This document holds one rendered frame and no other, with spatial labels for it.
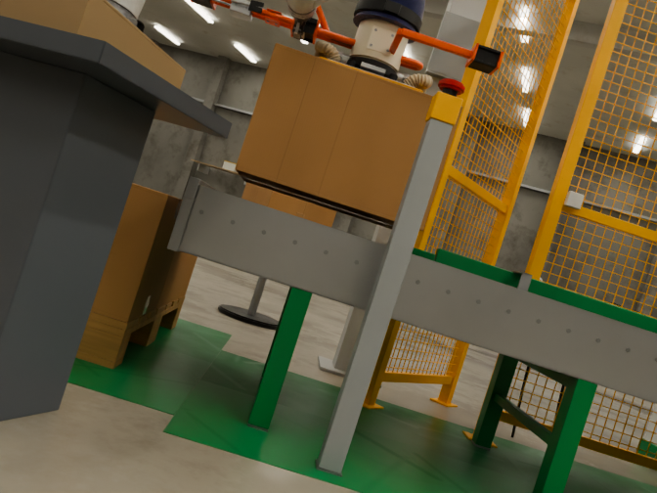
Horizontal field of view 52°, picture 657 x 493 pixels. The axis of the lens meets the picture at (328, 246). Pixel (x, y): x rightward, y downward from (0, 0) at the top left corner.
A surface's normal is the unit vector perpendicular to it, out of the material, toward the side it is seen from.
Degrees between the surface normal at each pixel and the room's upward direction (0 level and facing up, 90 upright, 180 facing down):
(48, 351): 90
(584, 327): 90
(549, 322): 90
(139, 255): 90
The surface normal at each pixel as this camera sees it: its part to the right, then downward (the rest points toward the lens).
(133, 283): 0.04, 0.00
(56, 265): 0.91, 0.29
